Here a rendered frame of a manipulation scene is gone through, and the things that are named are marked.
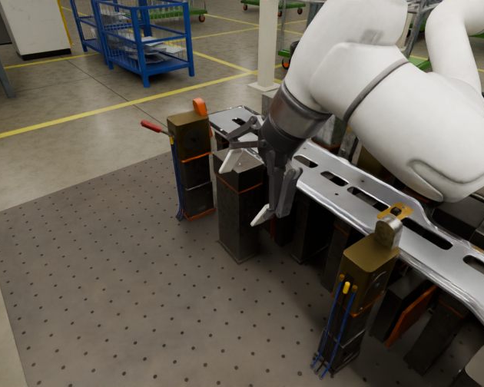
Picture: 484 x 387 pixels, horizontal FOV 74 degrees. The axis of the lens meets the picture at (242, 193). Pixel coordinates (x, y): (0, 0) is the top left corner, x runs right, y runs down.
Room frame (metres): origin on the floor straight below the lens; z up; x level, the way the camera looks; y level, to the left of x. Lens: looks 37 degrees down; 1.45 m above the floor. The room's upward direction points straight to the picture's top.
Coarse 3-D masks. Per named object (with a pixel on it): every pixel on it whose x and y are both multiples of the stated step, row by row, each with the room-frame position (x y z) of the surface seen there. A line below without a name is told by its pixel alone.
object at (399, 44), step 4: (412, 4) 6.52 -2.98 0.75; (412, 8) 6.55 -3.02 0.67; (408, 16) 6.51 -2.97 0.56; (408, 20) 6.53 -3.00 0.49; (408, 24) 6.56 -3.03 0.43; (404, 28) 6.50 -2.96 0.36; (408, 28) 6.59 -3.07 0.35; (404, 32) 6.52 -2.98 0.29; (400, 36) 6.53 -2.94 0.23; (404, 36) 6.55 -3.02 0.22; (400, 40) 6.51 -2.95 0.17; (404, 40) 6.57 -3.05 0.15; (396, 44) 6.55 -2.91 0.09; (400, 44) 6.50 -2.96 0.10; (400, 48) 6.51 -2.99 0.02; (404, 48) 6.51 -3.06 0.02
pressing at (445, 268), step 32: (224, 128) 0.96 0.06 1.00; (320, 160) 0.75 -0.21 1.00; (320, 192) 0.61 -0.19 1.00; (384, 192) 0.61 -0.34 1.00; (352, 224) 0.51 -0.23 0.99; (416, 256) 0.41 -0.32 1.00; (448, 256) 0.41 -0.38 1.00; (480, 256) 0.41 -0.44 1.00; (448, 288) 0.34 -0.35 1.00; (480, 288) 0.34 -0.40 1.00; (480, 320) 0.29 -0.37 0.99
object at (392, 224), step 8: (384, 216) 0.41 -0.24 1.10; (392, 216) 0.40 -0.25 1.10; (376, 224) 0.41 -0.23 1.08; (384, 224) 0.39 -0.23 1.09; (392, 224) 0.39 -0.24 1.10; (400, 224) 0.39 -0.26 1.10; (376, 232) 0.41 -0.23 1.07; (384, 232) 0.39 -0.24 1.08; (392, 232) 0.38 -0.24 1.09; (400, 232) 0.39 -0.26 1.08; (384, 240) 0.39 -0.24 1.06; (392, 240) 0.38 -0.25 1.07; (392, 248) 0.38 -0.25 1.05
